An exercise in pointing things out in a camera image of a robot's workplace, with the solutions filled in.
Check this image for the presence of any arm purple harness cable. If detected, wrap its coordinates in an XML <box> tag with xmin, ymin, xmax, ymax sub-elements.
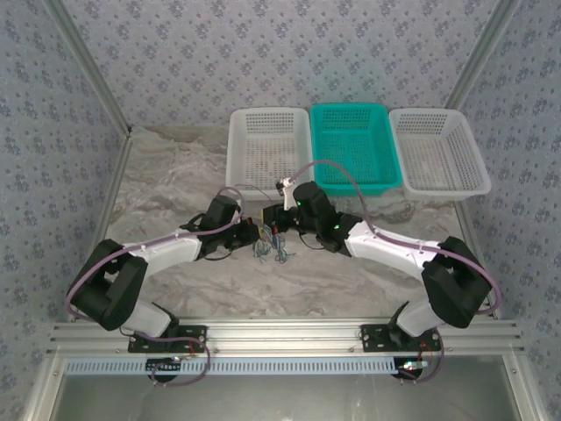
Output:
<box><xmin>64</xmin><ymin>186</ymin><xmax>245</xmax><ymax>388</ymax></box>
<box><xmin>288</xmin><ymin>160</ymin><xmax>504</xmax><ymax>386</ymax></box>

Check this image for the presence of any grey metal panel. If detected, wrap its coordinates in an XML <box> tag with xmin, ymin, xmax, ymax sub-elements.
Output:
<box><xmin>47</xmin><ymin>372</ymin><xmax>527</xmax><ymax>421</ymax></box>

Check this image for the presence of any aluminium frame post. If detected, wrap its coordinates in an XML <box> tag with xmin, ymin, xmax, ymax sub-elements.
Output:
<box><xmin>46</xmin><ymin>0</ymin><xmax>134</xmax><ymax>138</ymax></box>
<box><xmin>442</xmin><ymin>0</ymin><xmax>522</xmax><ymax>111</ymax></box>

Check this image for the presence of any white cable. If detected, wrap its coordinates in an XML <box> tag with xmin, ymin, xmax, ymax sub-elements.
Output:
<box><xmin>269</xmin><ymin>225</ymin><xmax>290</xmax><ymax>260</ymax></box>

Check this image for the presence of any aluminium cross rail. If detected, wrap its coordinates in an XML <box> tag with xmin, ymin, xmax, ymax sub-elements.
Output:
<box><xmin>46</xmin><ymin>318</ymin><xmax>526</xmax><ymax>357</ymax></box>

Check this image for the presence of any left arm purple harness cable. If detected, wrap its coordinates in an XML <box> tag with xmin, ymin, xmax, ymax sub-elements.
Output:
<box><xmin>64</xmin><ymin>186</ymin><xmax>245</xmax><ymax>388</ymax></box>

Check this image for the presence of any white perforated plastic basket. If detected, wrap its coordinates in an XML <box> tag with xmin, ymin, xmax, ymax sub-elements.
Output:
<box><xmin>388</xmin><ymin>108</ymin><xmax>492</xmax><ymax>203</ymax></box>
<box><xmin>225</xmin><ymin>107</ymin><xmax>316</xmax><ymax>202</ymax></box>

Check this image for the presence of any white slotted cable duct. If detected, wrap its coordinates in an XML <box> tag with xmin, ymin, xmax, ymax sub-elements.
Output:
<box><xmin>64</xmin><ymin>355</ymin><xmax>413</xmax><ymax>378</ymax></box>

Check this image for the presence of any green cable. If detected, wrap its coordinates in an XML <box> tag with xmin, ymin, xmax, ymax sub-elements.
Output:
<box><xmin>253</xmin><ymin>227</ymin><xmax>275</xmax><ymax>267</ymax></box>

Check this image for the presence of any right arm purple harness cable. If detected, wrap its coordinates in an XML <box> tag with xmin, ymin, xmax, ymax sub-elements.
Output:
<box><xmin>288</xmin><ymin>160</ymin><xmax>504</xmax><ymax>386</ymax></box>

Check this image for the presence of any aluminium frame side rail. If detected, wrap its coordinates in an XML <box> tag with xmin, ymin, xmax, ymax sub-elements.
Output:
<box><xmin>453</xmin><ymin>199</ymin><xmax>551</xmax><ymax>421</ymax></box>
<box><xmin>21</xmin><ymin>131</ymin><xmax>134</xmax><ymax>421</ymax></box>

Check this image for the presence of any small black controller board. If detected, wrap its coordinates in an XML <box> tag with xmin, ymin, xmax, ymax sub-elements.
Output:
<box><xmin>146</xmin><ymin>357</ymin><xmax>181</xmax><ymax>383</ymax></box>
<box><xmin>396</xmin><ymin>357</ymin><xmax>430</xmax><ymax>382</ymax></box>

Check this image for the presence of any teal perforated plastic basket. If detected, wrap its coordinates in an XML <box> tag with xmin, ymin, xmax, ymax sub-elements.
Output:
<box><xmin>309</xmin><ymin>103</ymin><xmax>404</xmax><ymax>197</ymax></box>

